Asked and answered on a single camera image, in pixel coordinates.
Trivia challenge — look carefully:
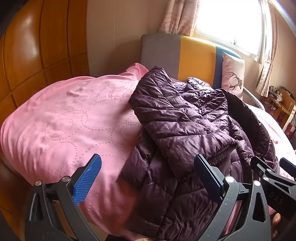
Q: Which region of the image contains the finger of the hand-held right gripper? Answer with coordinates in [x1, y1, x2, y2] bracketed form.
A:
[279, 157, 296, 181]
[250, 156, 274, 186]

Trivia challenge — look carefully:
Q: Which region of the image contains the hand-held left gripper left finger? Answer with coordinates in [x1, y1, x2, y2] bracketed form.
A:
[24, 153, 109, 241]

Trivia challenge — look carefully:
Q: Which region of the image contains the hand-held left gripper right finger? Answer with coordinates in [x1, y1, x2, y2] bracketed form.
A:
[194, 154, 272, 241]

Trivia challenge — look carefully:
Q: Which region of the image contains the purple quilted puffer jacket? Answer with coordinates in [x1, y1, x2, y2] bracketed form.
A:
[119, 66, 282, 241]

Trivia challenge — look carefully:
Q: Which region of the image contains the pale pink bed sheet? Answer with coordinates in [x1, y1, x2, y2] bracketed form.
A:
[245, 102, 296, 182]

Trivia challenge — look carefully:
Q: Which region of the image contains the cluttered wooden desk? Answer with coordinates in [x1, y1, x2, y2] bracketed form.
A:
[264, 86, 296, 140]

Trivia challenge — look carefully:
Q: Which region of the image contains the pink dotted-circle bedspread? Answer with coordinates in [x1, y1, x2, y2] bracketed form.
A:
[0, 62, 286, 241]

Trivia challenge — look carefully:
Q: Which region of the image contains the pink patterned curtain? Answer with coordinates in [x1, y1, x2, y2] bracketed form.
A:
[254, 0, 281, 98]
[158, 0, 200, 37]

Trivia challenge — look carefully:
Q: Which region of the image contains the white deer-print pillow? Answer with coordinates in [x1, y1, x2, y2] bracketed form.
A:
[221, 51, 245, 100]

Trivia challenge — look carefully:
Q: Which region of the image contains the grey yellow blue headboard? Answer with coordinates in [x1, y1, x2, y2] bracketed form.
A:
[141, 34, 242, 93]

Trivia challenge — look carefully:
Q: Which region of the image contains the orange wooden wardrobe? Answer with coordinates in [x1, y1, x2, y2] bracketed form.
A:
[0, 0, 91, 234]

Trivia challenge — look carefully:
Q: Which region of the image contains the bright window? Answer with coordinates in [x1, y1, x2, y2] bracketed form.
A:
[194, 0, 271, 63]

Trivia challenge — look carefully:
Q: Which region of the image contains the grey bed rail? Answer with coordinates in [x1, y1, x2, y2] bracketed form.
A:
[242, 89, 267, 112]

